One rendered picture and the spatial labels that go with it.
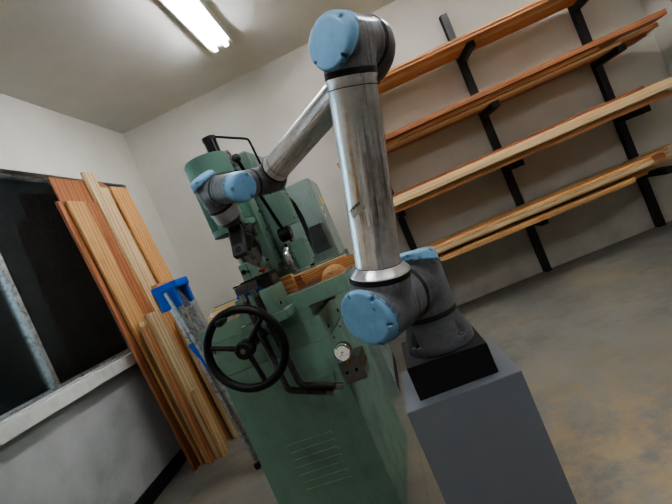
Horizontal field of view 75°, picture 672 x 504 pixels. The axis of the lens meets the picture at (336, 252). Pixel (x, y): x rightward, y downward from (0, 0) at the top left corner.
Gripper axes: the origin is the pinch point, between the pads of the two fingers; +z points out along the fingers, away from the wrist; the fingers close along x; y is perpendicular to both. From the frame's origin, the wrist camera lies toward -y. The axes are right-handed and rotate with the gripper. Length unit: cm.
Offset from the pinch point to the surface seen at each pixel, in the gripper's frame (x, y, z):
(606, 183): -199, 166, 149
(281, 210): -6.0, 39.0, 1.6
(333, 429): 0, -31, 56
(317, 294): -14.7, -7.6, 15.5
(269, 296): -1.8, -12.6, 5.1
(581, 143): -213, 226, 145
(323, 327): -11.9, -13.4, 25.6
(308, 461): 14, -36, 63
